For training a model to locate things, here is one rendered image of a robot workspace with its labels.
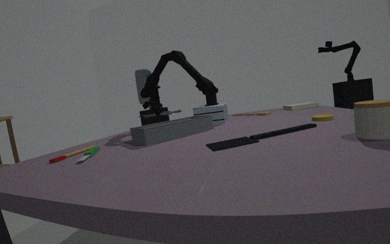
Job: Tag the white canister with wooden lid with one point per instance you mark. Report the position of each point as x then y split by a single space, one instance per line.
372 119

